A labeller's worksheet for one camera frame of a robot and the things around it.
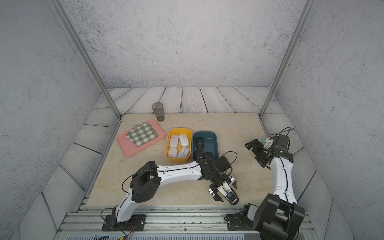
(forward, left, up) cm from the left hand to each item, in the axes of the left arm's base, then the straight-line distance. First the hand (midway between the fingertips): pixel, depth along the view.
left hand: (233, 192), depth 76 cm
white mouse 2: (+37, +33, -5) cm, 50 cm away
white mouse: (+36, +26, -4) cm, 44 cm away
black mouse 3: (+24, +10, -6) cm, 27 cm away
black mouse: (+34, +15, -5) cm, 38 cm away
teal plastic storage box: (+35, +8, -6) cm, 36 cm away
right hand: (+19, -12, +10) cm, 25 cm away
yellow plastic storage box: (+42, +35, -2) cm, 55 cm away
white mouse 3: (+26, +26, -4) cm, 37 cm away
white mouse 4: (+27, +33, -5) cm, 43 cm away
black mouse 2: (+26, +17, -5) cm, 32 cm away
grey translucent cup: (+58, +45, +4) cm, 74 cm away
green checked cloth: (+44, +56, -6) cm, 72 cm away
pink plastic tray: (+33, +63, -7) cm, 71 cm away
